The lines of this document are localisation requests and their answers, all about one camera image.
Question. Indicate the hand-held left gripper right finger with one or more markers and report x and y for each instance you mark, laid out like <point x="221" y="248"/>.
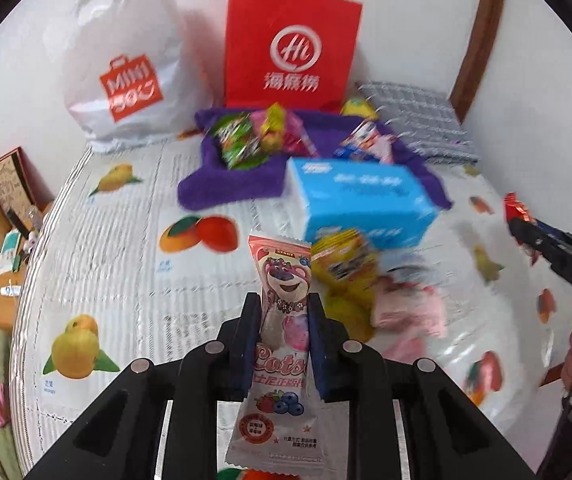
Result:
<point x="322" y="360"/>

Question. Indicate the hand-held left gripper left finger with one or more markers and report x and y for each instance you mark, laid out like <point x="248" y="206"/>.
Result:
<point x="243" y="355"/>

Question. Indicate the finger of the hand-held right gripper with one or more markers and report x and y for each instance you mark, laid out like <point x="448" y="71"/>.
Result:
<point x="535" y="245"/>
<point x="560" y="234"/>

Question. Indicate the red snack packet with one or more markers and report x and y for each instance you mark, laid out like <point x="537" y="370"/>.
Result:
<point x="515" y="209"/>

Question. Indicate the pink bear snack packet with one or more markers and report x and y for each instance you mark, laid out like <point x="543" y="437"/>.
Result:
<point x="283" y="285"/>

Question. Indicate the pink white nougat packet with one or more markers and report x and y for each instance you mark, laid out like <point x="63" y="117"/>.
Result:
<point x="405" y="305"/>
<point x="405" y="347"/>

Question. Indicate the yellow snack packet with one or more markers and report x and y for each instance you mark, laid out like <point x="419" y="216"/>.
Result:
<point x="345" y="262"/>

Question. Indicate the pink cartoon figure packet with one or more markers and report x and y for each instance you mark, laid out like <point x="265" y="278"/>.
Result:
<point x="368" y="135"/>

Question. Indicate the green snack packet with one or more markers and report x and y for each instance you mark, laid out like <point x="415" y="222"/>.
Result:
<point x="238" y="142"/>

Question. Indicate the pale pink candy packet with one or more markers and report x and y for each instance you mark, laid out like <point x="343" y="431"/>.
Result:
<point x="302" y="135"/>

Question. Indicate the pink packet with yellow edge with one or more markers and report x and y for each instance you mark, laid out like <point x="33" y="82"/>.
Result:
<point x="276" y="125"/>

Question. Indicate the blue tissue pack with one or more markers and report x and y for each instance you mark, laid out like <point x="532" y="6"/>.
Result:
<point x="360" y="210"/>

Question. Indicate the fruit print table cover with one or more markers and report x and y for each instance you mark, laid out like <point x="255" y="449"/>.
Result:
<point x="116" y="260"/>

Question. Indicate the purple towel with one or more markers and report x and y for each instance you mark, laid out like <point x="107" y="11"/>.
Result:
<point x="226" y="185"/>

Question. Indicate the grey checked folded cloth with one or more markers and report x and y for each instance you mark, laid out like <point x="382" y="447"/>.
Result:
<point x="415" y="110"/>

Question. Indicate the blue candy wrapper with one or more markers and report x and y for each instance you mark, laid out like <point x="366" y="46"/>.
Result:
<point x="346" y="151"/>

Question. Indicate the yellow green snack bag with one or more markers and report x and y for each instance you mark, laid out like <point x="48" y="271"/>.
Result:
<point x="358" y="108"/>

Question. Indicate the teal white small box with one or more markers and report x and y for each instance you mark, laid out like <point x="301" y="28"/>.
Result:
<point x="8" y="252"/>

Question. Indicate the brown patterned box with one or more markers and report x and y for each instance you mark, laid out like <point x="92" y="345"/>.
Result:
<point x="13" y="180"/>

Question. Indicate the red paper bag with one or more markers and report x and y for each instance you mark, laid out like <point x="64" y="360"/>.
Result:
<point x="251" y="60"/>

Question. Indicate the white plastic shopping bag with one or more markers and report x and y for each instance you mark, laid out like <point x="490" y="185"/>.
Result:
<point x="141" y="35"/>

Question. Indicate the brown wooden door frame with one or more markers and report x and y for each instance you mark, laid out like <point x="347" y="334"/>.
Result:
<point x="485" y="35"/>

